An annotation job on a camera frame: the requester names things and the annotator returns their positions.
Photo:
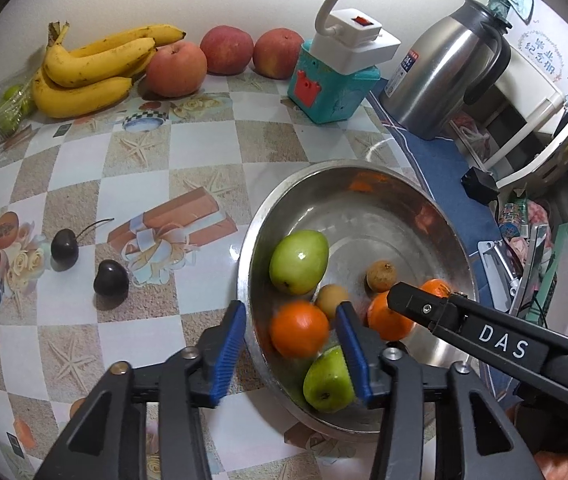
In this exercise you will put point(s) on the green fruit in bag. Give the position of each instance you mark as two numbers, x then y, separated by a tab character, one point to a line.
13	96

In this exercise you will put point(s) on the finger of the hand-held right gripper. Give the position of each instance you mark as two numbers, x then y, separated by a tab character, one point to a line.
414	305

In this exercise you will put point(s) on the dark cherry with stem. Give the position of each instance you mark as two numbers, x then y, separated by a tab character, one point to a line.
64	251

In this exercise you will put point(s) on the small orange tangerine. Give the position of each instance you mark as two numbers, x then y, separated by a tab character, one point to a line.
299	330
389	320
436	287

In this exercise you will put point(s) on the small brown longan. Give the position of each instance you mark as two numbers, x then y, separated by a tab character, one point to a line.
329	297

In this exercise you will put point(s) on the checkered printed tablecloth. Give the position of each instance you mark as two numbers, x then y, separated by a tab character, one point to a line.
139	170

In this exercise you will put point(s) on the pile of colourful packets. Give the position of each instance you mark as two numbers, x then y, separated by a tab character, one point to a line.
529	220

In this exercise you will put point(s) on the round steel plate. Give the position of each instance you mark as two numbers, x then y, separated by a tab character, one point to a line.
364	225

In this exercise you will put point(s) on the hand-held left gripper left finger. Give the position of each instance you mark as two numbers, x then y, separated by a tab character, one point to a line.
226	355

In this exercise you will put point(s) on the green jujube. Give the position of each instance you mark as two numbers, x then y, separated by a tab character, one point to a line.
326	380
299	262

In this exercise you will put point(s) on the pale orange apple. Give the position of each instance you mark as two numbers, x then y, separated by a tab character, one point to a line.
176	70

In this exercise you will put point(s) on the pink white bundle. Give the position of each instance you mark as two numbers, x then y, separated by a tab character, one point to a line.
469	132

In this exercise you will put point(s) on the white phone stand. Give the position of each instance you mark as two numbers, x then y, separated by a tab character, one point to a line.
494	260

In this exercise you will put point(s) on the red apple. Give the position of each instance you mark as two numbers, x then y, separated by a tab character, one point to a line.
279	52
226	49

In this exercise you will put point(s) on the teal toy box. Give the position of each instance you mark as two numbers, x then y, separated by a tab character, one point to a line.
324	95

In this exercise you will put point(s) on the black power adapter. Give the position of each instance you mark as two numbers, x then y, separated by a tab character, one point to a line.
479	185

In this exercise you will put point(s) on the white power strip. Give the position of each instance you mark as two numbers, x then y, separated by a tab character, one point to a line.
359	42

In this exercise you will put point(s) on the yellow banana bunch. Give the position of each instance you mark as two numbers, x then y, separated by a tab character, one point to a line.
89	67

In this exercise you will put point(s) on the steel thermos kettle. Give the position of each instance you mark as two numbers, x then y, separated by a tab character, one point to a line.
444	70

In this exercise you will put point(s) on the large brown longan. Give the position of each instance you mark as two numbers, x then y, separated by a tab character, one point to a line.
381	275

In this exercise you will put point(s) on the white printed album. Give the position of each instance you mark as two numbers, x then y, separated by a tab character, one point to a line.
549	45

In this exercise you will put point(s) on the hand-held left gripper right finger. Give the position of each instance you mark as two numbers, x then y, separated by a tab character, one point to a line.
351	355

